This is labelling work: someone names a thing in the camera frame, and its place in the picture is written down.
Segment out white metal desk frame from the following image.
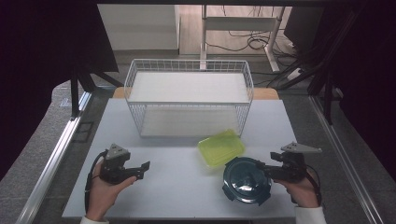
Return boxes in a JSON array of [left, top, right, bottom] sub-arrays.
[[199, 4, 286, 74]]

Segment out aluminium rail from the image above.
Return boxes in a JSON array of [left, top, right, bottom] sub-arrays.
[[308, 94, 386, 224], [14, 91, 93, 224]]

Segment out person's right hand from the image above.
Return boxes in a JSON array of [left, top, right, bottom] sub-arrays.
[[274, 167, 321, 209]]

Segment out black floor cables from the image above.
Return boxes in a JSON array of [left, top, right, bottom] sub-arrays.
[[205, 5, 302, 60]]

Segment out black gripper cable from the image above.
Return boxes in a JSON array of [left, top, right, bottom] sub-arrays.
[[84, 150, 108, 216], [305, 166, 323, 207]]

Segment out person's left hand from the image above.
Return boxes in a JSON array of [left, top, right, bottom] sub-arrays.
[[86, 161, 138, 222]]

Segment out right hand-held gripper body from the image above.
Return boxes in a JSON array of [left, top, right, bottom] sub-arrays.
[[273, 142, 323, 184]]

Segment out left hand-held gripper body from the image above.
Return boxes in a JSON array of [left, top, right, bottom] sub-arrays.
[[98, 143, 138, 185]]

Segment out white cabinet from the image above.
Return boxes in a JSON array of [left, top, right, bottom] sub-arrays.
[[96, 4, 181, 52]]

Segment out dark teal round food container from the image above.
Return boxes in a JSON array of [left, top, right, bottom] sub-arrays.
[[221, 156, 273, 207]]

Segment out black curtain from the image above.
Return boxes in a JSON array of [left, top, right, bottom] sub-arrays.
[[323, 0, 396, 183], [0, 0, 120, 182]]

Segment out green lidded rectangular food container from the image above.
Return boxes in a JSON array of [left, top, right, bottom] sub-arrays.
[[197, 129, 247, 169]]

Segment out black metal stand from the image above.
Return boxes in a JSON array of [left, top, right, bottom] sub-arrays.
[[69, 68, 124, 121], [275, 6, 366, 126]]

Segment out white wire basket rack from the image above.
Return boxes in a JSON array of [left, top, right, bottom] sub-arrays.
[[123, 58, 255, 138]]

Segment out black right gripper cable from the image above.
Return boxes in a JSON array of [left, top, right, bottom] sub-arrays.
[[305, 166, 323, 207]]

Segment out wooden table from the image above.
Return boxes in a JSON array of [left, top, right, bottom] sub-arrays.
[[111, 86, 280, 101]]

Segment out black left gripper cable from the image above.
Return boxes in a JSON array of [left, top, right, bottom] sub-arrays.
[[84, 150, 108, 216]]

